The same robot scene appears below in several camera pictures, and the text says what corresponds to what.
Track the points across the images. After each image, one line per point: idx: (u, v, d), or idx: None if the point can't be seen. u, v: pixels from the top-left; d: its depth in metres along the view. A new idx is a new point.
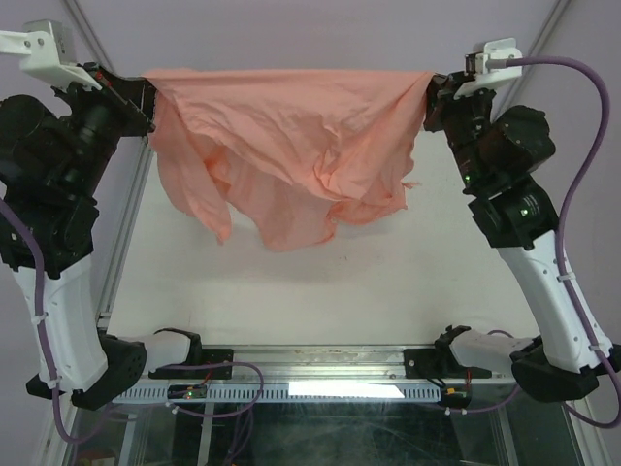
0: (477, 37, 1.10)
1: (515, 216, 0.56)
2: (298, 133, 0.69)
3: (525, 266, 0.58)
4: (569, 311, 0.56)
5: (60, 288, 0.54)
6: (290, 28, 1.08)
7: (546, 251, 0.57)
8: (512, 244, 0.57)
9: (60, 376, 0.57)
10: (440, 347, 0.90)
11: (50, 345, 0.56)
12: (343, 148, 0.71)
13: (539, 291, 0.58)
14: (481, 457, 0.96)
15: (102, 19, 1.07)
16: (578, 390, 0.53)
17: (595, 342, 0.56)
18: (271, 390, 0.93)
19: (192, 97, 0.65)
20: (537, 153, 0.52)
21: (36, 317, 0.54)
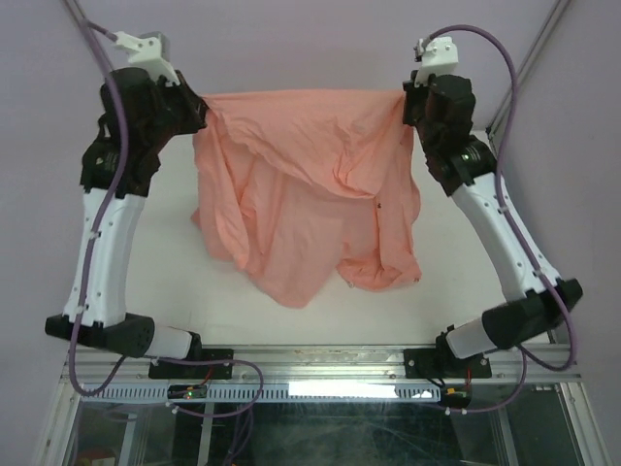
0: (477, 36, 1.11)
1: (455, 160, 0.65)
2: (319, 136, 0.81)
3: (472, 205, 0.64)
4: (510, 239, 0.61)
5: (119, 210, 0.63)
6: (292, 28, 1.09)
7: (486, 188, 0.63)
8: (455, 188, 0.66)
9: (87, 304, 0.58)
10: (440, 343, 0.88)
11: (94, 268, 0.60)
12: (355, 150, 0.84)
13: (485, 225, 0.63)
14: (481, 457, 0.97)
15: (105, 18, 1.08)
16: (525, 316, 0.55)
17: (538, 266, 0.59)
18: (271, 389, 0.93)
19: (235, 111, 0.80)
20: (460, 100, 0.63)
21: (95, 231, 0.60)
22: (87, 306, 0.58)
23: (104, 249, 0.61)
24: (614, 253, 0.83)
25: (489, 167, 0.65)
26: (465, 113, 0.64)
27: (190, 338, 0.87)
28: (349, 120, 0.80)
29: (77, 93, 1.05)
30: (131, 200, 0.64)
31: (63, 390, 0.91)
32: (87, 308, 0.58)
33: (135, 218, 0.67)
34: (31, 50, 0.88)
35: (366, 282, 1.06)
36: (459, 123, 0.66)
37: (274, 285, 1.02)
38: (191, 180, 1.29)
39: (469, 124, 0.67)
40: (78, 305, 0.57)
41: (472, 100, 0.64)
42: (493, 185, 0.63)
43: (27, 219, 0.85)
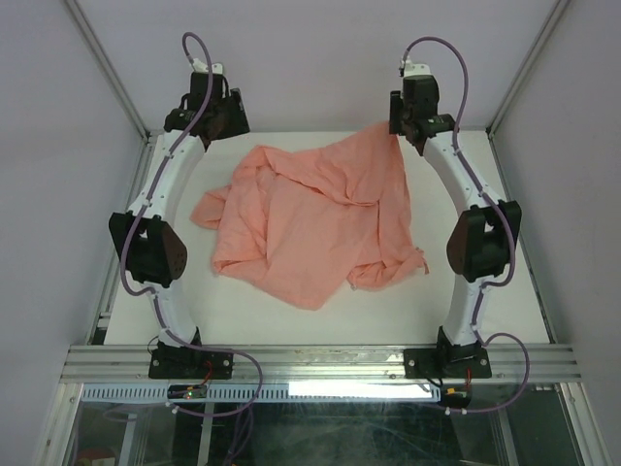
0: (476, 36, 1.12)
1: (421, 122, 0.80)
2: (327, 165, 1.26)
3: (436, 153, 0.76)
4: (461, 172, 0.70)
5: (191, 143, 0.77)
6: (292, 27, 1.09)
7: (445, 140, 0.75)
8: (425, 145, 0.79)
9: (150, 203, 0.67)
10: (440, 340, 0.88)
11: (162, 178, 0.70)
12: (355, 171, 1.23)
13: (444, 165, 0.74)
14: (481, 457, 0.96)
15: (107, 18, 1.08)
16: (468, 223, 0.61)
17: (481, 188, 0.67)
18: (271, 390, 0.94)
19: (271, 151, 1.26)
20: (421, 80, 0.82)
21: (171, 151, 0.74)
22: (150, 205, 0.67)
23: (171, 167, 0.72)
24: (614, 252, 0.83)
25: (450, 127, 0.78)
26: (427, 89, 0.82)
27: (194, 331, 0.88)
28: (348, 158, 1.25)
29: (78, 93, 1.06)
30: (198, 143, 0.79)
31: (64, 391, 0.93)
32: (151, 205, 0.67)
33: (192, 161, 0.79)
34: (32, 50, 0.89)
35: (366, 281, 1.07)
36: (424, 101, 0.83)
37: (276, 280, 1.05)
38: (192, 181, 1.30)
39: (433, 104, 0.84)
40: (145, 202, 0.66)
41: (434, 84, 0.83)
42: (450, 138, 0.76)
43: (29, 217, 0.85)
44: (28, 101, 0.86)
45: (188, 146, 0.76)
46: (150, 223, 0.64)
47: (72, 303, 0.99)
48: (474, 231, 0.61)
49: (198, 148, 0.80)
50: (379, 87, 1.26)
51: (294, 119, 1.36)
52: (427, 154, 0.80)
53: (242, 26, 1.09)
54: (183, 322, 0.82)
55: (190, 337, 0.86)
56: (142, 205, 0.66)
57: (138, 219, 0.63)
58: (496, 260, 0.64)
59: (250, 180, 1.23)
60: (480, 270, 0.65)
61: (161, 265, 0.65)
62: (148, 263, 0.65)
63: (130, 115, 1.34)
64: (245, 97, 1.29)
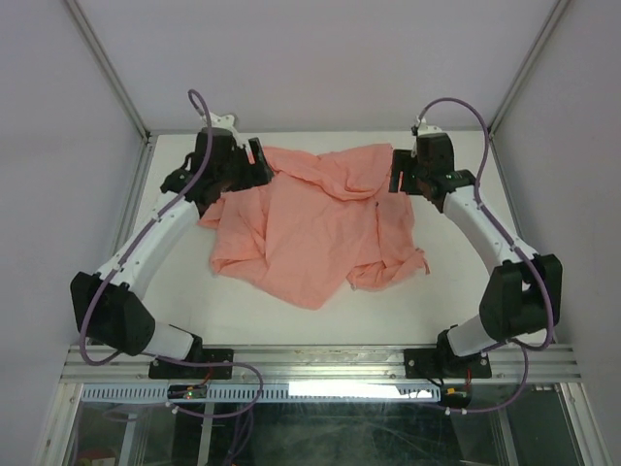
0: (476, 36, 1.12)
1: (440, 181, 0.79)
2: (327, 167, 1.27)
3: (458, 210, 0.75)
4: (488, 227, 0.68)
5: (181, 211, 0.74)
6: (292, 28, 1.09)
7: (466, 194, 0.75)
8: (444, 202, 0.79)
9: (122, 267, 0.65)
10: (439, 341, 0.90)
11: (141, 243, 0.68)
12: (355, 174, 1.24)
13: (469, 222, 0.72)
14: (481, 457, 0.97)
15: (106, 18, 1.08)
16: (502, 280, 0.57)
17: (512, 242, 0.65)
18: (271, 390, 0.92)
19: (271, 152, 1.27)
20: (436, 137, 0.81)
21: (158, 216, 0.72)
22: (121, 270, 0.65)
23: (154, 234, 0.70)
24: (613, 253, 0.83)
25: (471, 182, 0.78)
26: (443, 147, 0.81)
27: (192, 340, 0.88)
28: (348, 161, 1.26)
29: (78, 94, 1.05)
30: (192, 209, 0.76)
31: (63, 391, 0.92)
32: (122, 270, 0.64)
33: (180, 229, 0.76)
34: (32, 50, 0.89)
35: (366, 281, 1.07)
36: (441, 157, 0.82)
37: (275, 280, 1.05)
38: None
39: (450, 160, 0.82)
40: (114, 266, 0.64)
41: (448, 142, 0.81)
42: (472, 192, 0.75)
43: (28, 217, 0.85)
44: (27, 102, 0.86)
45: (180, 212, 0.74)
46: (116, 291, 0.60)
47: (71, 303, 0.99)
48: (510, 288, 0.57)
49: (193, 213, 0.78)
50: (380, 88, 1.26)
51: (294, 119, 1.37)
52: (449, 211, 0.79)
53: (242, 27, 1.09)
54: (179, 338, 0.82)
55: (185, 350, 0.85)
56: (111, 270, 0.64)
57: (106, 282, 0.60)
58: (536, 322, 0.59)
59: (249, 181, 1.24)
60: (518, 333, 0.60)
61: (120, 336, 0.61)
62: (109, 335, 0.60)
63: (130, 115, 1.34)
64: (245, 97, 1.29)
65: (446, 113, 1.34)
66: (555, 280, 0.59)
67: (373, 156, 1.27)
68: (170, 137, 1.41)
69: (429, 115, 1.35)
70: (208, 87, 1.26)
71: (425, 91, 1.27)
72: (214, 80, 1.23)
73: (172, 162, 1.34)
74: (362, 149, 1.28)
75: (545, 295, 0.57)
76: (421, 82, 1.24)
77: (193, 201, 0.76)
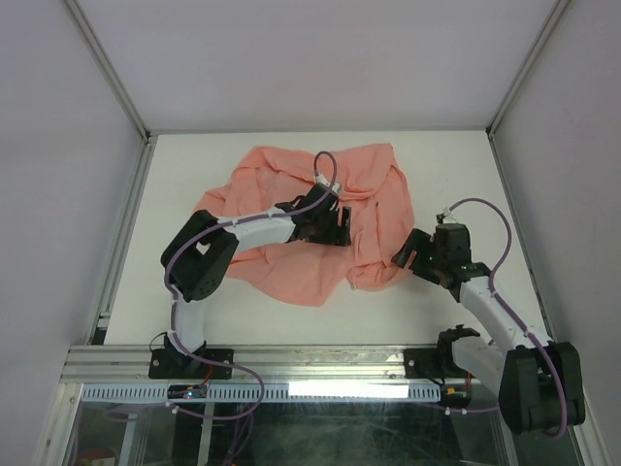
0: (477, 37, 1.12)
1: (455, 271, 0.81)
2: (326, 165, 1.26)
3: (473, 298, 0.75)
4: (503, 314, 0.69)
5: (285, 224, 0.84)
6: (292, 29, 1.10)
7: (480, 282, 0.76)
8: (460, 290, 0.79)
9: (233, 226, 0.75)
10: (441, 340, 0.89)
11: (256, 221, 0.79)
12: (354, 173, 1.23)
13: (483, 309, 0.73)
14: (482, 456, 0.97)
15: (106, 18, 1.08)
16: (517, 369, 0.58)
17: (526, 328, 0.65)
18: (271, 390, 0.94)
19: (268, 152, 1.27)
20: (455, 229, 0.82)
21: (272, 216, 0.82)
22: (234, 226, 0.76)
23: (264, 222, 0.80)
24: (613, 254, 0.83)
25: (485, 273, 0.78)
26: (461, 239, 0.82)
27: (201, 343, 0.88)
28: (347, 161, 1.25)
29: (78, 94, 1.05)
30: (289, 231, 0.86)
31: (64, 391, 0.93)
32: (236, 226, 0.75)
33: (267, 239, 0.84)
34: (32, 50, 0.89)
35: (365, 281, 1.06)
36: (458, 249, 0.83)
37: (276, 281, 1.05)
38: (192, 181, 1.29)
39: (467, 250, 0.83)
40: (233, 219, 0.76)
41: (466, 235, 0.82)
42: (486, 282, 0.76)
43: (28, 217, 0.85)
44: (26, 102, 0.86)
45: (285, 225, 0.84)
46: (223, 236, 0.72)
47: (71, 304, 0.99)
48: (526, 377, 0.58)
49: (284, 233, 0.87)
50: (380, 88, 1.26)
51: (294, 118, 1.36)
52: (465, 301, 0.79)
53: (242, 26, 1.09)
54: (194, 331, 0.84)
55: (196, 346, 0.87)
56: (228, 221, 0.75)
57: (219, 225, 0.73)
58: (554, 416, 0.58)
59: (249, 181, 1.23)
60: (540, 427, 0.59)
61: (197, 275, 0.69)
62: (189, 267, 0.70)
63: (130, 114, 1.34)
64: (245, 97, 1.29)
65: (446, 113, 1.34)
66: (571, 369, 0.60)
67: (374, 155, 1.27)
68: (170, 137, 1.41)
69: (429, 115, 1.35)
70: (208, 86, 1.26)
71: (426, 91, 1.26)
72: (215, 80, 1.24)
73: (172, 162, 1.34)
74: (362, 149, 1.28)
75: (559, 386, 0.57)
76: (421, 83, 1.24)
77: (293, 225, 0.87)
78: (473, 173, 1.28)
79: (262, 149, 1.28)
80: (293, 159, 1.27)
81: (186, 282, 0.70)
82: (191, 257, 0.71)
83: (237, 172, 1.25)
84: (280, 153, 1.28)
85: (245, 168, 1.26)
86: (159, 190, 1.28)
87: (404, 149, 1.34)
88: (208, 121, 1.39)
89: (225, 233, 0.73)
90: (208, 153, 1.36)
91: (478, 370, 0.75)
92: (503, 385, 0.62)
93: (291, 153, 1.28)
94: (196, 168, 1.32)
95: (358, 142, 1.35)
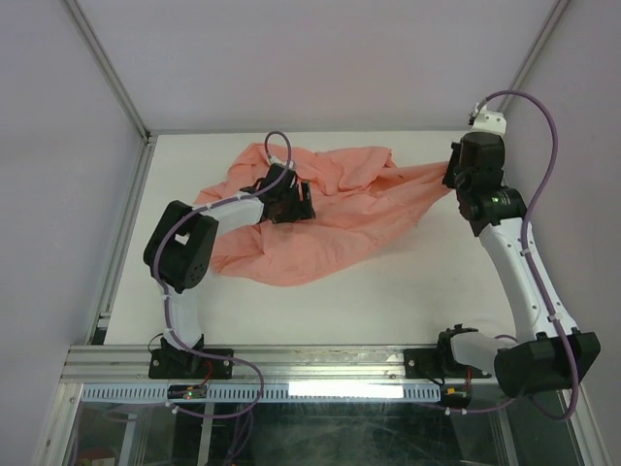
0: (477, 36, 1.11)
1: (484, 202, 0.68)
2: (321, 163, 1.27)
3: (496, 248, 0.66)
4: (529, 284, 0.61)
5: (256, 203, 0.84)
6: (292, 29, 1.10)
7: (510, 231, 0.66)
8: (484, 227, 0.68)
9: (209, 209, 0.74)
10: (441, 339, 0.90)
11: (229, 203, 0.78)
12: (347, 170, 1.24)
13: (506, 266, 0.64)
14: (482, 457, 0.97)
15: (105, 19, 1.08)
16: (530, 353, 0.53)
17: (553, 312, 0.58)
18: (271, 390, 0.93)
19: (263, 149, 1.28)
20: (490, 148, 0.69)
21: (242, 195, 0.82)
22: (210, 209, 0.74)
23: (237, 204, 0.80)
24: (614, 254, 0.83)
25: (517, 212, 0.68)
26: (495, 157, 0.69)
27: (200, 337, 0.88)
28: (342, 159, 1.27)
29: (77, 94, 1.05)
30: (259, 210, 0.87)
31: (64, 391, 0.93)
32: (212, 211, 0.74)
33: (242, 220, 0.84)
34: (32, 52, 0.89)
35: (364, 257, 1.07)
36: (488, 171, 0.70)
37: (272, 269, 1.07)
38: (191, 181, 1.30)
39: (498, 173, 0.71)
40: (207, 204, 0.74)
41: (502, 154, 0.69)
42: (517, 230, 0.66)
43: (27, 217, 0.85)
44: (26, 103, 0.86)
45: (254, 205, 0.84)
46: (202, 219, 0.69)
47: (72, 304, 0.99)
48: (538, 364, 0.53)
49: (255, 216, 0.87)
50: (378, 88, 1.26)
51: (294, 118, 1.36)
52: (482, 240, 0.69)
53: (241, 27, 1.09)
54: (190, 325, 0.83)
55: (195, 342, 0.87)
56: (203, 206, 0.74)
57: (197, 211, 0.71)
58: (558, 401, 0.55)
59: (245, 176, 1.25)
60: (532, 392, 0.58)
61: (184, 264, 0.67)
62: (175, 258, 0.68)
63: (130, 115, 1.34)
64: (245, 97, 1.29)
65: (447, 112, 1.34)
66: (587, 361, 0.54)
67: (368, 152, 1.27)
68: (170, 137, 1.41)
69: (429, 114, 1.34)
70: (207, 86, 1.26)
71: (425, 91, 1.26)
72: (215, 81, 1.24)
73: (171, 162, 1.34)
74: (354, 149, 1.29)
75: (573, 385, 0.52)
76: (421, 82, 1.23)
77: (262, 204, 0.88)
78: None
79: (258, 148, 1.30)
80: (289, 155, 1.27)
81: (175, 274, 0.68)
82: (174, 249, 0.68)
83: (233, 170, 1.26)
84: (277, 149, 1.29)
85: (245, 166, 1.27)
86: (159, 190, 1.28)
87: (404, 149, 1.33)
88: (208, 122, 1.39)
89: (204, 217, 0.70)
90: (208, 153, 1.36)
91: (478, 359, 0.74)
92: (506, 356, 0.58)
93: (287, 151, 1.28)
94: (195, 168, 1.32)
95: (357, 141, 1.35)
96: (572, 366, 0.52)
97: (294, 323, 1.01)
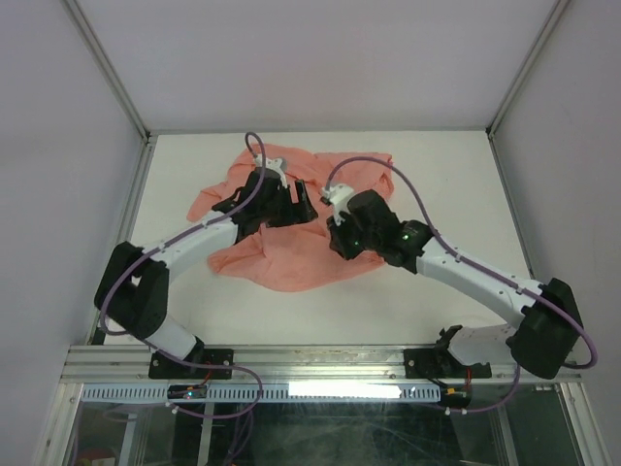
0: (477, 36, 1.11)
1: (402, 246, 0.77)
2: (320, 166, 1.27)
3: (438, 270, 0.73)
4: (482, 277, 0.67)
5: (224, 226, 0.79)
6: (291, 29, 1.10)
7: (435, 249, 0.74)
8: (414, 264, 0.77)
9: (163, 249, 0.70)
10: (438, 351, 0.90)
11: (188, 236, 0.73)
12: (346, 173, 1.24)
13: (453, 277, 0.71)
14: (482, 457, 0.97)
15: (105, 19, 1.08)
16: (533, 330, 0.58)
17: (517, 285, 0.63)
18: (271, 390, 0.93)
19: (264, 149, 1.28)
20: (369, 203, 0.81)
21: (206, 223, 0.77)
22: (163, 250, 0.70)
23: (197, 236, 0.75)
24: (614, 254, 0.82)
25: (427, 231, 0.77)
26: (379, 208, 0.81)
27: (195, 345, 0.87)
28: (341, 163, 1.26)
29: (77, 95, 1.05)
30: (233, 232, 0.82)
31: (63, 391, 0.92)
32: (164, 250, 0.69)
33: (213, 246, 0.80)
34: (32, 52, 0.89)
35: (365, 269, 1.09)
36: (383, 217, 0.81)
37: (270, 273, 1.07)
38: (191, 181, 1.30)
39: (392, 215, 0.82)
40: (160, 244, 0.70)
41: (380, 202, 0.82)
42: (440, 246, 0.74)
43: (26, 217, 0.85)
44: (25, 103, 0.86)
45: (225, 228, 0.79)
46: (153, 265, 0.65)
47: (71, 304, 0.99)
48: (542, 334, 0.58)
49: (229, 237, 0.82)
50: (378, 88, 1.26)
51: (294, 119, 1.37)
52: (424, 272, 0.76)
53: (241, 27, 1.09)
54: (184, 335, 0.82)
55: (189, 350, 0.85)
56: (154, 247, 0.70)
57: (147, 256, 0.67)
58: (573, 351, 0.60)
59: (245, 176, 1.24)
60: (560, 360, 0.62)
61: (134, 316, 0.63)
62: (125, 308, 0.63)
63: (130, 115, 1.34)
64: (245, 97, 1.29)
65: (447, 112, 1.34)
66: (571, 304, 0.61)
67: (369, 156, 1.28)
68: (170, 137, 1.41)
69: (428, 115, 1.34)
70: (207, 87, 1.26)
71: (425, 91, 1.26)
72: (214, 81, 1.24)
73: (171, 162, 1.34)
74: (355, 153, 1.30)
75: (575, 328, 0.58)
76: (421, 82, 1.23)
77: (236, 225, 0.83)
78: (473, 173, 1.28)
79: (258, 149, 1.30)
80: (288, 157, 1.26)
81: (126, 324, 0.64)
82: (124, 297, 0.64)
83: (233, 170, 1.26)
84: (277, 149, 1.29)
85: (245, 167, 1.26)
86: (158, 190, 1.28)
87: (404, 149, 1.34)
88: (208, 122, 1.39)
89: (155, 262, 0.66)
90: (208, 153, 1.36)
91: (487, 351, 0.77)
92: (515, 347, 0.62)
93: (287, 154, 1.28)
94: (195, 168, 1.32)
95: (356, 141, 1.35)
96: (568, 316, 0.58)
97: (294, 323, 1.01)
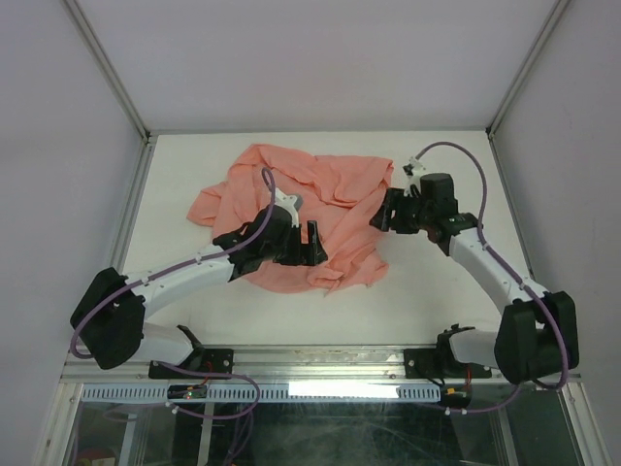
0: (478, 36, 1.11)
1: (443, 224, 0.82)
2: (320, 168, 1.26)
3: (464, 252, 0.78)
4: (496, 267, 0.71)
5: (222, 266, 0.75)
6: (291, 28, 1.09)
7: (471, 236, 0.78)
8: (450, 244, 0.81)
9: (147, 282, 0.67)
10: (440, 342, 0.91)
11: (177, 271, 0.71)
12: (345, 175, 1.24)
13: (473, 261, 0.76)
14: (482, 457, 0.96)
15: (105, 19, 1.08)
16: (514, 322, 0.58)
17: (521, 281, 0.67)
18: (271, 389, 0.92)
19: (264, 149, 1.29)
20: (441, 182, 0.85)
21: (200, 258, 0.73)
22: (146, 283, 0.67)
23: (187, 272, 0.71)
24: (614, 254, 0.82)
25: (473, 223, 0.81)
26: (446, 189, 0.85)
27: (191, 349, 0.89)
28: (342, 167, 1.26)
29: (76, 94, 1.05)
30: (229, 270, 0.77)
31: (63, 391, 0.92)
32: (147, 284, 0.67)
33: (203, 283, 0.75)
34: (32, 52, 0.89)
35: (358, 278, 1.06)
36: (444, 200, 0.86)
37: (266, 275, 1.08)
38: (191, 181, 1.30)
39: (453, 202, 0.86)
40: (145, 277, 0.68)
41: (451, 184, 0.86)
42: (475, 235, 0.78)
43: (25, 217, 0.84)
44: (24, 103, 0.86)
45: (219, 267, 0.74)
46: (132, 298, 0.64)
47: (71, 304, 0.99)
48: (522, 326, 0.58)
49: (224, 275, 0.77)
50: (378, 88, 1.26)
51: (294, 119, 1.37)
52: (454, 254, 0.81)
53: (241, 27, 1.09)
54: (179, 342, 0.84)
55: (183, 357, 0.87)
56: (139, 279, 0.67)
57: (129, 286, 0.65)
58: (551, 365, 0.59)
59: (246, 177, 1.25)
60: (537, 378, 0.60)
61: (102, 345, 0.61)
62: (94, 337, 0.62)
63: (130, 115, 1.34)
64: (245, 97, 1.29)
65: (447, 112, 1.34)
66: (567, 318, 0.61)
67: (369, 160, 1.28)
68: (170, 137, 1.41)
69: (429, 115, 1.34)
70: (207, 87, 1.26)
71: (425, 91, 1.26)
72: (214, 81, 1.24)
73: (171, 162, 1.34)
74: (358, 158, 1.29)
75: (559, 336, 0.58)
76: (421, 81, 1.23)
77: (234, 263, 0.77)
78: (472, 173, 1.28)
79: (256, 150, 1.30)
80: (286, 159, 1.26)
81: (93, 351, 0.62)
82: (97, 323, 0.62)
83: (233, 171, 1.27)
84: (277, 149, 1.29)
85: (245, 171, 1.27)
86: (158, 190, 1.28)
87: (404, 150, 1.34)
88: (208, 122, 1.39)
89: (134, 295, 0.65)
90: (208, 153, 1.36)
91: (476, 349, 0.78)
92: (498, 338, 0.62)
93: (286, 155, 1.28)
94: (195, 169, 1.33)
95: (356, 142, 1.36)
96: (553, 323, 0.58)
97: (293, 322, 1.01)
